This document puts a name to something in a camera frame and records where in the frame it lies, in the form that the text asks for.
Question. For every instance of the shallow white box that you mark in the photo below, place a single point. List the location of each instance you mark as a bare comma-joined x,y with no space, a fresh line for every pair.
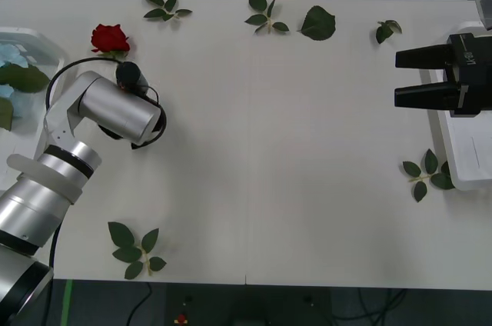
27,137
461,149

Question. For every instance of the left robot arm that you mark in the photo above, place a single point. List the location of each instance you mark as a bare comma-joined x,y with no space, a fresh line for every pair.
115,107

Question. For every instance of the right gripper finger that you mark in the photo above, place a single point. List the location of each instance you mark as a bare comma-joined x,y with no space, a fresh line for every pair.
421,60
423,97

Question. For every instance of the green tape strip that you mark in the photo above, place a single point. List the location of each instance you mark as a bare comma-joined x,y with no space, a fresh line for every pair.
67,303

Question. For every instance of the small curled green leaf sprig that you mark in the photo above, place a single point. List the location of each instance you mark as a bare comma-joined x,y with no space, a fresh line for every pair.
383,33

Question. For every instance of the large single green leaf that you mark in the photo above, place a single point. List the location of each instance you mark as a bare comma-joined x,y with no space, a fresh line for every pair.
318,23

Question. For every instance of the red rose with green stem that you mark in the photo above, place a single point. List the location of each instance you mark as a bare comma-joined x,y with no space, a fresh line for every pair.
109,38

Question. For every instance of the loose green leaf sprig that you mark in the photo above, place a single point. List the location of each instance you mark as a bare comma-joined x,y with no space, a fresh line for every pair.
121,234
430,160
169,5
256,2

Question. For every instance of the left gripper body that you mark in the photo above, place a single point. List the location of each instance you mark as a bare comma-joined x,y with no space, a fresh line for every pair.
113,135

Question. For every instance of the red button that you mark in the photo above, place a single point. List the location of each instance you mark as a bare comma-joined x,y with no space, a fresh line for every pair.
180,319

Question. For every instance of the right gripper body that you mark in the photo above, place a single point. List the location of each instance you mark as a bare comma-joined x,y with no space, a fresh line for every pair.
474,72

